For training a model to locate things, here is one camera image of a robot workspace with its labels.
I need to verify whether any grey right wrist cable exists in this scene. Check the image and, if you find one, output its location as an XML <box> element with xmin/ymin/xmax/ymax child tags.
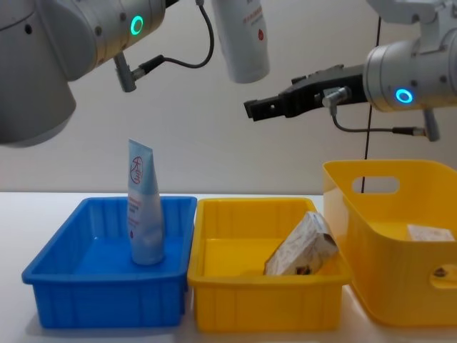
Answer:
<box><xmin>322</xmin><ymin>86</ymin><xmax>441</xmax><ymax>143</ymax></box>

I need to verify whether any thin black hanging cable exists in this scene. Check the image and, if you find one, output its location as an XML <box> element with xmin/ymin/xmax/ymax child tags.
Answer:
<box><xmin>361</xmin><ymin>16</ymin><xmax>381</xmax><ymax>194</ymax></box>

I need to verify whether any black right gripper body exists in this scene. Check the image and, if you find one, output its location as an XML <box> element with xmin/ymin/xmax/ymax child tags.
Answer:
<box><xmin>279</xmin><ymin>63</ymin><xmax>369</xmax><ymax>118</ymax></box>

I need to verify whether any light blue standing tube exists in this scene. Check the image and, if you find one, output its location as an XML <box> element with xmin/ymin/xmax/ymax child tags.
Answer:
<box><xmin>126</xmin><ymin>138</ymin><xmax>166</xmax><ymax>267</ymax></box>

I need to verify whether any dark left wrist cable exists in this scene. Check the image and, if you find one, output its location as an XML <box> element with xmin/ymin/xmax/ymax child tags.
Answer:
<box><xmin>113</xmin><ymin>0</ymin><xmax>216</xmax><ymax>94</ymax></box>

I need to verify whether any yellow plastic basket with handles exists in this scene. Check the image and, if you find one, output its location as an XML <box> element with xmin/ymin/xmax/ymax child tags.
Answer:
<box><xmin>322</xmin><ymin>159</ymin><xmax>457</xmax><ymax>327</ymax></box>

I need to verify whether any white tube with red print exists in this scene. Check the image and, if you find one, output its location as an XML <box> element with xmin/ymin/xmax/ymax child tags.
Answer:
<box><xmin>210</xmin><ymin>0</ymin><xmax>271</xmax><ymax>84</ymax></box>

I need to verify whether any yellow plastic tray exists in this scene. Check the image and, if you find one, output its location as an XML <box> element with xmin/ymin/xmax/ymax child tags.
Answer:
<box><xmin>186</xmin><ymin>197</ymin><xmax>353</xmax><ymax>332</ymax></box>

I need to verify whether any small beige flat box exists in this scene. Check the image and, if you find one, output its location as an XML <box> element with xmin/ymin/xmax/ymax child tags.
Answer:
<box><xmin>406</xmin><ymin>223</ymin><xmax>456</xmax><ymax>242</ymax></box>

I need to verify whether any patterned beige carton box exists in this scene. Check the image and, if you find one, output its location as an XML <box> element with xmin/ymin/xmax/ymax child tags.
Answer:
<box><xmin>263</xmin><ymin>210</ymin><xmax>340</xmax><ymax>277</ymax></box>

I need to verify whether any blue plastic tray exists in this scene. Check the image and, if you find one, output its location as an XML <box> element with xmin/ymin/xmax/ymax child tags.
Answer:
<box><xmin>21</xmin><ymin>195</ymin><xmax>199</xmax><ymax>330</ymax></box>

